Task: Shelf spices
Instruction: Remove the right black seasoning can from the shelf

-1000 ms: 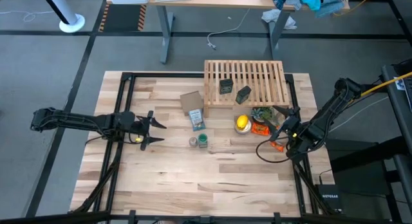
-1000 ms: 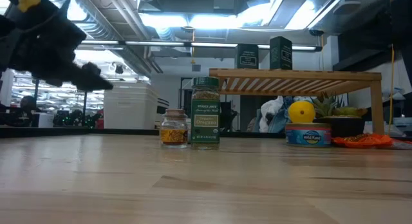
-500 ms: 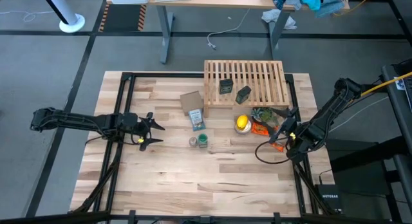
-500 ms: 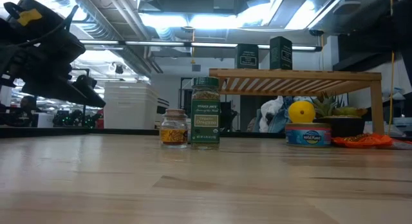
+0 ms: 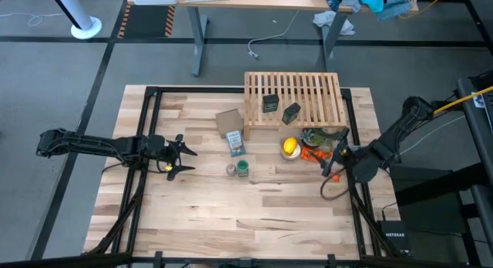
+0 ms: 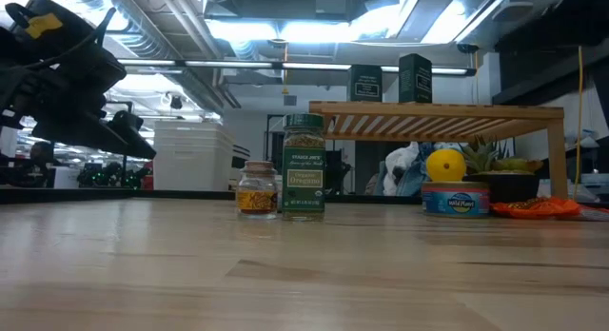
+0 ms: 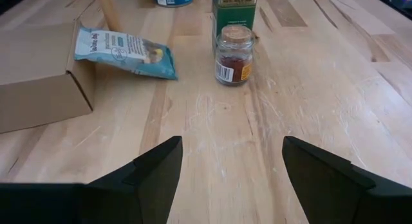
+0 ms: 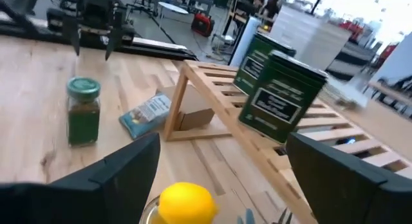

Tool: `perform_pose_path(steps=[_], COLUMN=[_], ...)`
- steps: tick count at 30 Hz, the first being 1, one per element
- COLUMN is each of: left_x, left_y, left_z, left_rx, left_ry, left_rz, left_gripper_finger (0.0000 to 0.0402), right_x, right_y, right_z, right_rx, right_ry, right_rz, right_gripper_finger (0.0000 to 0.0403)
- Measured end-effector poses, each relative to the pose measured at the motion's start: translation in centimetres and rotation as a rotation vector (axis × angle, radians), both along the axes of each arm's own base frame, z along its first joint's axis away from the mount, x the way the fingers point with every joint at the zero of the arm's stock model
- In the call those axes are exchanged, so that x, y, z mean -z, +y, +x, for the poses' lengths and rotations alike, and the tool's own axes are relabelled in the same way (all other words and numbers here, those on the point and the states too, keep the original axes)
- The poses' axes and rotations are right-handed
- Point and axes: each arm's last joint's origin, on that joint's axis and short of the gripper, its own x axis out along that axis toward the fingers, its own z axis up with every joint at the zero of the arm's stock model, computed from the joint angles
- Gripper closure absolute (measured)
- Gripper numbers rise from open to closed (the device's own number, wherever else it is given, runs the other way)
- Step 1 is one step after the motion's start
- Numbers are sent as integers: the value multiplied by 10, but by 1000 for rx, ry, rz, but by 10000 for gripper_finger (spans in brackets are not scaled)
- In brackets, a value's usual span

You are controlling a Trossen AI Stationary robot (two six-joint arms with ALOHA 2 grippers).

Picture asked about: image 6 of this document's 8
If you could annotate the black metal rack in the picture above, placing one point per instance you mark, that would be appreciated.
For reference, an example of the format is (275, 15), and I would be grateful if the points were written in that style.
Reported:
(268, 141)

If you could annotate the blue denim clothes pile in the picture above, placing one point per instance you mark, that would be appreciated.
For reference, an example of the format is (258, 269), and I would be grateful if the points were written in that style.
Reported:
(418, 174)

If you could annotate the wooden slatted shelf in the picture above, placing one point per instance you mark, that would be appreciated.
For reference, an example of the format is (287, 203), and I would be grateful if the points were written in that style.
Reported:
(428, 113)

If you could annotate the green-lidded oregano spice jar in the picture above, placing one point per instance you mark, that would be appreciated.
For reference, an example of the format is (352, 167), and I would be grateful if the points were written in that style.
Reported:
(303, 179)

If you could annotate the black metal table frame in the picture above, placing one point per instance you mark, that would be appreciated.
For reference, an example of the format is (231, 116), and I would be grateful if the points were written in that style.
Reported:
(95, 194)

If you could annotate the succulent plant in black pot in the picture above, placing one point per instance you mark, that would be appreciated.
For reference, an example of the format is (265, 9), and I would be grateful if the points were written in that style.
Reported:
(504, 179)

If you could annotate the large orange candy packet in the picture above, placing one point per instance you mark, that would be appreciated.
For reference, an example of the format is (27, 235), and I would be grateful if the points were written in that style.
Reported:
(537, 208)

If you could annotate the white cloth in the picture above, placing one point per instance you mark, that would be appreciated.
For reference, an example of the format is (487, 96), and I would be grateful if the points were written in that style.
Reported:
(399, 162)

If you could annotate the small cork-topped glass jar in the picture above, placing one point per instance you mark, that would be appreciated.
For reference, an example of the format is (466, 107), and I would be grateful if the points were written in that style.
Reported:
(257, 198)

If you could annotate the person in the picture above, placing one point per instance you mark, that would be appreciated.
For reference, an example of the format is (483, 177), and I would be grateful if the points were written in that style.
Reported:
(42, 154)

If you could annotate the yellow lemon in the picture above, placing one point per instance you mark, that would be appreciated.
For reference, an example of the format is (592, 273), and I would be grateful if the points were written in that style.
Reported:
(445, 165)

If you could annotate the white storage bin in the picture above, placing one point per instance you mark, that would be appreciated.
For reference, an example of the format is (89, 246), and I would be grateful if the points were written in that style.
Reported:
(192, 155)

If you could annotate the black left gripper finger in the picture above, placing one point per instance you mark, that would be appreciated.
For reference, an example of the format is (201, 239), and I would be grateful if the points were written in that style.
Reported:
(135, 136)
(81, 129)

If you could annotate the long ceiling light bar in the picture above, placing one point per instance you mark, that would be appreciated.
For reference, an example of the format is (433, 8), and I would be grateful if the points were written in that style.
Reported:
(228, 64)

